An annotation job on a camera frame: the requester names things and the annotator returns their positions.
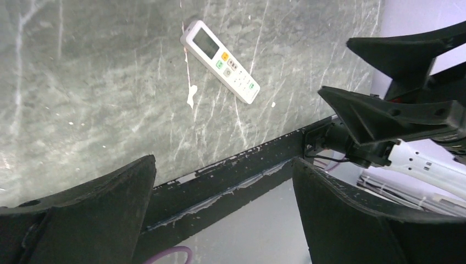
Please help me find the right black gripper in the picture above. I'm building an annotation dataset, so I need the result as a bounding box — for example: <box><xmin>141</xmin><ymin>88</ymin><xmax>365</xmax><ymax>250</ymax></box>
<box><xmin>318</xmin><ymin>21</ymin><xmax>465</xmax><ymax>164</ymax></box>

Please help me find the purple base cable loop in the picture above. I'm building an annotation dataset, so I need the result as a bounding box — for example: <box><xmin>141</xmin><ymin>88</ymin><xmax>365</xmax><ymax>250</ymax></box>
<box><xmin>143</xmin><ymin>246</ymin><xmax>193</xmax><ymax>264</ymax></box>

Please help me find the white remote control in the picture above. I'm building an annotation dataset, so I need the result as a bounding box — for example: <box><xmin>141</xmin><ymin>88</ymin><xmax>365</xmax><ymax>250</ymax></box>
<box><xmin>180</xmin><ymin>20</ymin><xmax>260</xmax><ymax>105</ymax></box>

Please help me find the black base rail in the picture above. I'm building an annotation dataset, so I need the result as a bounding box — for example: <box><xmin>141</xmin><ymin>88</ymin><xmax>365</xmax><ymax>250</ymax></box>
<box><xmin>131</xmin><ymin>116</ymin><xmax>339</xmax><ymax>264</ymax></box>

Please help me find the white paper scrap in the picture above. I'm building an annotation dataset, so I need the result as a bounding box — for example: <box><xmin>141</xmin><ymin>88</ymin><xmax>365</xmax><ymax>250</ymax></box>
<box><xmin>186</xmin><ymin>85</ymin><xmax>198</xmax><ymax>109</ymax></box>

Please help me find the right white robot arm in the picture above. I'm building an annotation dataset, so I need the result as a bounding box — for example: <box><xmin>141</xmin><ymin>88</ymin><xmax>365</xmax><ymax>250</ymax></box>
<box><xmin>303</xmin><ymin>22</ymin><xmax>465</xmax><ymax>198</ymax></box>

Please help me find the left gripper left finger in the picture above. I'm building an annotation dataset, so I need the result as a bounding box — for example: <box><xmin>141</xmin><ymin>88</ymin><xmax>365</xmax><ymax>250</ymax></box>
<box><xmin>1</xmin><ymin>155</ymin><xmax>156</xmax><ymax>263</ymax></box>

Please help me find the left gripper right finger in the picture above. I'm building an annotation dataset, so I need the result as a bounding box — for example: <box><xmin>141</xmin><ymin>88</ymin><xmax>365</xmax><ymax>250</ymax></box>
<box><xmin>292</xmin><ymin>158</ymin><xmax>465</xmax><ymax>263</ymax></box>

